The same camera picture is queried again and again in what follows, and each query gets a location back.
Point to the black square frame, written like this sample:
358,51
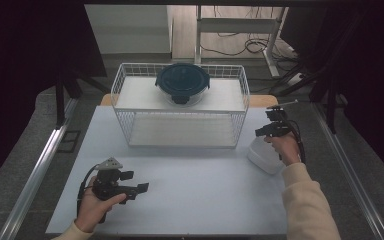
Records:
69,131

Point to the person's right hand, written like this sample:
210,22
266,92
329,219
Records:
286,148

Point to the wooden table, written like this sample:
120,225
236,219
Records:
263,100

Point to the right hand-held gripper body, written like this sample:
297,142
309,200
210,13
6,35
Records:
284,128

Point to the round container with dark lid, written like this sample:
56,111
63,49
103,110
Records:
182,80

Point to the white power strip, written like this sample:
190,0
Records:
295,79

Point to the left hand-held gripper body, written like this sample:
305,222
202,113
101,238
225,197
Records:
106,186

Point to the white cabinet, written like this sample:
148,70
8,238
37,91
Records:
130,30

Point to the white rectangular lidded container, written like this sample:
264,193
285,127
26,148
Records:
261,156

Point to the person's left hand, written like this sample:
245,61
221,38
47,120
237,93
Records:
91,210

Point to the metal rail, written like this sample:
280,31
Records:
350,173
36,173

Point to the white metal desk frame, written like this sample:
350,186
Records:
236,25

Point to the dark curtain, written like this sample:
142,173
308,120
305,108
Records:
373,66
20,66

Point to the black stand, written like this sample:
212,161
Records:
60,106
330,110

